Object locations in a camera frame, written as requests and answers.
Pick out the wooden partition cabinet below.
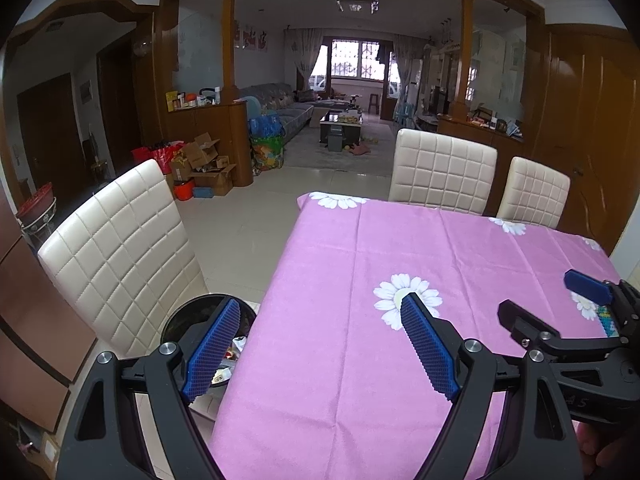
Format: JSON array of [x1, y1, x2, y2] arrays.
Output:
[[166, 99, 254, 189], [436, 114, 527, 147]]

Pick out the row of small containers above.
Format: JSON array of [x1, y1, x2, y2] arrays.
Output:
[[165, 87, 224, 112]]

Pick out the pink floral tablecloth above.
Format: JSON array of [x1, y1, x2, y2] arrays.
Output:
[[209, 190, 626, 480]]

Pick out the red shopping bags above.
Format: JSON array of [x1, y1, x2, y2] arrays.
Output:
[[131, 142, 187, 174]]

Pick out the colourful printed bag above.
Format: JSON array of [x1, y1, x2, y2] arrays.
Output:
[[249, 134, 286, 177]]

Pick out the wooden pillar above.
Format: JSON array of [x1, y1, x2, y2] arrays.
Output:
[[456, 0, 479, 122], [219, 0, 242, 104]]

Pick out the ceiling lamp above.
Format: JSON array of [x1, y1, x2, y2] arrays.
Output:
[[332, 0, 380, 15]]

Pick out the barred window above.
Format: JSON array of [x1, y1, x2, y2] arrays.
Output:
[[329, 37, 387, 82]]

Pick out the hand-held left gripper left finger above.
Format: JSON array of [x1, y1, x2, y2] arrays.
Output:
[[55, 297, 243, 480]]

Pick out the pile of cardboard boxes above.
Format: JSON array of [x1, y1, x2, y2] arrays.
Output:
[[169, 132, 239, 199]]

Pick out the glass coffee table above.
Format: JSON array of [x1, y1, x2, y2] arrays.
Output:
[[319, 109, 367, 154]]

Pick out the cream quilted dining chair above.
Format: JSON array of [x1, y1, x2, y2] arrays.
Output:
[[496, 156, 572, 229], [388, 128, 499, 217], [37, 158, 209, 362]]

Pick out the grey curtain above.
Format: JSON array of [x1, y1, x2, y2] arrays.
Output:
[[283, 28, 327, 94], [392, 33, 427, 107]]

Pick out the red wall pictures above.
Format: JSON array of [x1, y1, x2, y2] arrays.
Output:
[[234, 24, 269, 54]]

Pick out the brown wooden cabinet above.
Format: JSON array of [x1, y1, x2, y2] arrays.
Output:
[[0, 199, 99, 435]]

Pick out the wooden door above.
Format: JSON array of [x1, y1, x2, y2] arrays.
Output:
[[531, 26, 637, 257]]

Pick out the person's right hand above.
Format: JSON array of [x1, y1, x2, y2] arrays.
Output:
[[575, 421, 640, 479]]

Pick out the white standing air conditioner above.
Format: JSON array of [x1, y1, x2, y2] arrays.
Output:
[[404, 57, 424, 117]]

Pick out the red basin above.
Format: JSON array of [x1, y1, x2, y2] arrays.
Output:
[[16, 182, 58, 226]]

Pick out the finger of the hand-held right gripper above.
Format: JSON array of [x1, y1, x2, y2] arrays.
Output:
[[496, 298, 627, 364], [563, 269, 640, 347]]

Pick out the blue plastic bag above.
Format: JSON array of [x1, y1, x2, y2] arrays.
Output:
[[248, 114, 284, 139]]

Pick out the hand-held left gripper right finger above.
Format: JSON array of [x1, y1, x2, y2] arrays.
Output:
[[399, 292, 586, 480]]

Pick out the grey sofa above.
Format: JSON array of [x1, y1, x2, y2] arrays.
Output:
[[239, 82, 327, 137]]

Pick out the black trash bin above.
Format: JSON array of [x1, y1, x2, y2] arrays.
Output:
[[159, 293, 259, 392]]

